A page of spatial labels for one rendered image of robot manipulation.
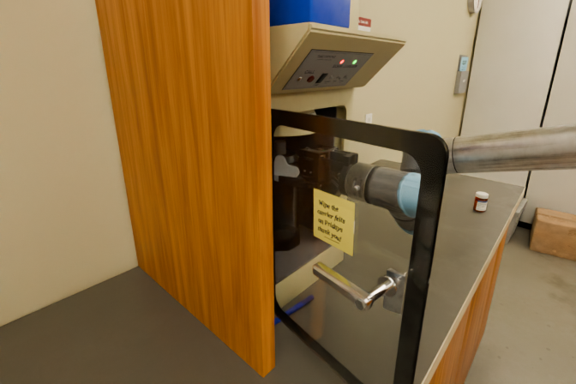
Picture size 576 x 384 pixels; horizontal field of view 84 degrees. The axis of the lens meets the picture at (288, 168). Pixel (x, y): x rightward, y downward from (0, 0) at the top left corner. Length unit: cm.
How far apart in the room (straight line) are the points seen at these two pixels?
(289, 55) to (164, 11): 22
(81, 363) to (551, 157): 89
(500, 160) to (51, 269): 98
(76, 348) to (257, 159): 54
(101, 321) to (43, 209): 28
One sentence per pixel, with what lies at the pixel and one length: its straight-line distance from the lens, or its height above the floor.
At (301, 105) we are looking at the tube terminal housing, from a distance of 63.
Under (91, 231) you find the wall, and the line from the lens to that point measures 94.
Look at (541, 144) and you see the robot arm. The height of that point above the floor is 133.
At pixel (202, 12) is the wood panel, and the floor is 152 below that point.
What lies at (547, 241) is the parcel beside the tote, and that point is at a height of 12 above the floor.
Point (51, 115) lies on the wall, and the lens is 85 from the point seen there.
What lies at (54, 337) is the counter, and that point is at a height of 94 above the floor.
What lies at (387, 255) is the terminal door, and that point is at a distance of 41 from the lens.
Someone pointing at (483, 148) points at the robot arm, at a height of 131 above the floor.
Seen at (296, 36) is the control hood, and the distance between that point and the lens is 48.
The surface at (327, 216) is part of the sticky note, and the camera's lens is 46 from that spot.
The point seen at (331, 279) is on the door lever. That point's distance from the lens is 41.
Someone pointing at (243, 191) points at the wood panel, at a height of 128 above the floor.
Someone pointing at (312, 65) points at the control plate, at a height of 146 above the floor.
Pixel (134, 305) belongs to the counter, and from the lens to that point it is 86.
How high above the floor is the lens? 145
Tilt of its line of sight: 17 degrees down
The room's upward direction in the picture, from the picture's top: straight up
